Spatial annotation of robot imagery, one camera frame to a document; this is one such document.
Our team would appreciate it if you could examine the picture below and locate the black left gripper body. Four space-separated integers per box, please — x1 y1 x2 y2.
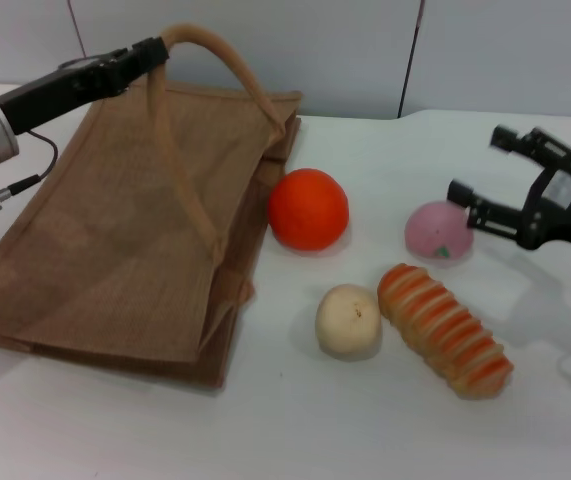
0 45 139 137

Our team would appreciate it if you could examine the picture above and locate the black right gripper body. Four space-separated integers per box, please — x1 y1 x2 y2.
513 149 571 259

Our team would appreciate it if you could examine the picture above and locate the brown jute handbag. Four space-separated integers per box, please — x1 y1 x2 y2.
0 22 304 397

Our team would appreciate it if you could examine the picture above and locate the cream egg yolk pastry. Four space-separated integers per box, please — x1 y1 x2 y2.
314 283 382 359

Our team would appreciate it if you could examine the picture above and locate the pink peach bun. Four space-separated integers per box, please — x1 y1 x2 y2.
404 199 476 262

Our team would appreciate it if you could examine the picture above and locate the orange striped bread roll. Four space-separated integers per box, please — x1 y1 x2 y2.
376 262 515 400

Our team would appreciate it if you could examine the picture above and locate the orange fruit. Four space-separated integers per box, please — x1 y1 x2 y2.
267 168 351 252

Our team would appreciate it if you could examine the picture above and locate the dark left arm cable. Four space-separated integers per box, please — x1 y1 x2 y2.
0 127 61 202

